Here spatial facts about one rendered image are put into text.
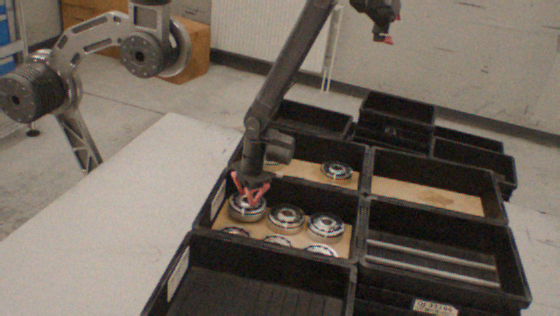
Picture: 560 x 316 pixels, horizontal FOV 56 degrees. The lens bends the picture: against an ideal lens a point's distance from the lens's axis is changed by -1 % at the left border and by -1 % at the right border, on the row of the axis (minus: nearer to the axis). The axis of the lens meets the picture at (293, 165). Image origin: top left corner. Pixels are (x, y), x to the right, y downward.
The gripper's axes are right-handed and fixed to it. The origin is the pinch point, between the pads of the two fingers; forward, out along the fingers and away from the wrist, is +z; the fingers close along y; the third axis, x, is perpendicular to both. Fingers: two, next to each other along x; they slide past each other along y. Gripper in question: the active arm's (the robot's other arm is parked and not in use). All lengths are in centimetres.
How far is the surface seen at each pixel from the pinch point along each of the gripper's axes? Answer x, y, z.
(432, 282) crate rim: -18, -50, -5
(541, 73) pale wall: -314, 91, 41
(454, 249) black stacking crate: -45, -38, 5
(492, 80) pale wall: -294, 116, 55
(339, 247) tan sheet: -15.5, -22.5, 5.4
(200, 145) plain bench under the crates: -16, 59, 21
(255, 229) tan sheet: 0.9, -6.5, 5.8
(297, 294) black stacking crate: 4.5, -31.4, 5.1
